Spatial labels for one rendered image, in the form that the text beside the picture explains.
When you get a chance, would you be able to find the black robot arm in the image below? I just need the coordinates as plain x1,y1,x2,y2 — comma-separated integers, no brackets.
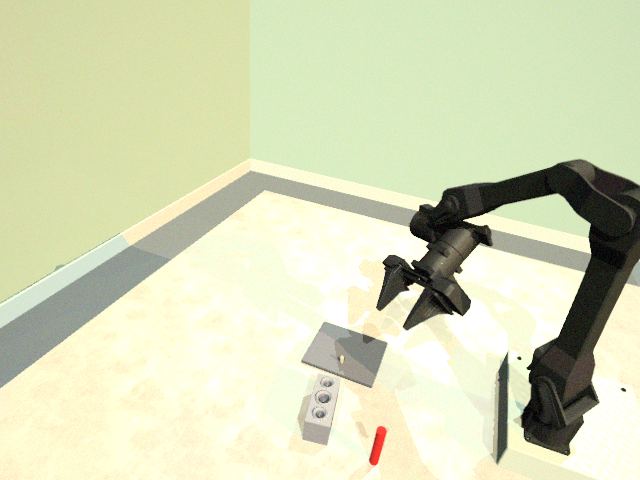
410,159,640,456

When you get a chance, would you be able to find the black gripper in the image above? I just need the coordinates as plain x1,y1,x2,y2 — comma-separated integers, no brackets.
376,240,471,331

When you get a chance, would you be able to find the red peg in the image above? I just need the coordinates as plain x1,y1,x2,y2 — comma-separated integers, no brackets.
369,426,386,465

